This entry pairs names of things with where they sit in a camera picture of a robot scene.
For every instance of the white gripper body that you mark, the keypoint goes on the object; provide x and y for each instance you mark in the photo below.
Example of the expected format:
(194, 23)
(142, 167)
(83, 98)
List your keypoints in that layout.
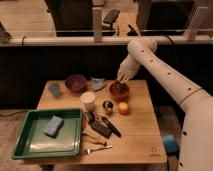
(128, 70)

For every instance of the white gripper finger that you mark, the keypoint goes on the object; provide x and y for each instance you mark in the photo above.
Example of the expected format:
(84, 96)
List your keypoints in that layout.
(124, 81)
(118, 80)

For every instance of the dark red grape bunch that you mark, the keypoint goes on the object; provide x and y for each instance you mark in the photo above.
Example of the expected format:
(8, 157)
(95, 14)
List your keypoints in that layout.
(119, 86)

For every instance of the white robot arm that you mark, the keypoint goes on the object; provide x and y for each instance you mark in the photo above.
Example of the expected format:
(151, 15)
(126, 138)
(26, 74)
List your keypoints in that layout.
(196, 151)

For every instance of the red bowl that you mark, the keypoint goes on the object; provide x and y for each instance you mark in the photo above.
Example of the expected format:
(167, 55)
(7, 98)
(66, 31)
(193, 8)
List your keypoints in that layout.
(119, 95)

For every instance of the purple bowl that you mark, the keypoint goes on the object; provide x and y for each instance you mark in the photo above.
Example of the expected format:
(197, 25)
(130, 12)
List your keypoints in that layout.
(76, 83)

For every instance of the orange fruit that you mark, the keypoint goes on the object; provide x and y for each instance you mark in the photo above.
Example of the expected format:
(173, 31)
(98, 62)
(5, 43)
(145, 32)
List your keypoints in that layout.
(123, 108)

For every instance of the white cup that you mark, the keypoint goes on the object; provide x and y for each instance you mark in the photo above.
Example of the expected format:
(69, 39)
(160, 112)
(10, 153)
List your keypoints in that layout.
(88, 99)

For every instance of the wooden table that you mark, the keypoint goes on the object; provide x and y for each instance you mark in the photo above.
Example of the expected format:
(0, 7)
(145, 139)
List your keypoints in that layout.
(141, 141)

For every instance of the dark brown block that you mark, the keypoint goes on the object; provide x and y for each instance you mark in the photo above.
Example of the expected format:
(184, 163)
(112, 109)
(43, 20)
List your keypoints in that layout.
(104, 131)

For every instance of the blue plastic cup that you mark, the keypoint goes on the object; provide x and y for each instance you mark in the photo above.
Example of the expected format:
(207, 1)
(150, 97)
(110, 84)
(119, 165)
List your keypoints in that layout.
(54, 90)

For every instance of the yellow banana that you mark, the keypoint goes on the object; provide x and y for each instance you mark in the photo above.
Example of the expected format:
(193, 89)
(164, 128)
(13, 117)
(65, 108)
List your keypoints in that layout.
(92, 137)

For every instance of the blue floor device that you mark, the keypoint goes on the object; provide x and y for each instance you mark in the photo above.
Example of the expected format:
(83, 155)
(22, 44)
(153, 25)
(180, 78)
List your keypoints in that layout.
(170, 144)

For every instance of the blue sponge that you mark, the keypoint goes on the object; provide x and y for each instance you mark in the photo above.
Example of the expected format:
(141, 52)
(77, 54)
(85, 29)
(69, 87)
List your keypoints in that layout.
(53, 126)

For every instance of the metal fork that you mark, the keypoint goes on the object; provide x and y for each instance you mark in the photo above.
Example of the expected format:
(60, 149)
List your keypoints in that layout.
(89, 151)

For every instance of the green plastic tray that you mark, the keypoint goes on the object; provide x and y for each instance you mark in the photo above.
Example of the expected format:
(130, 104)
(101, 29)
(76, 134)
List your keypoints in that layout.
(33, 143)

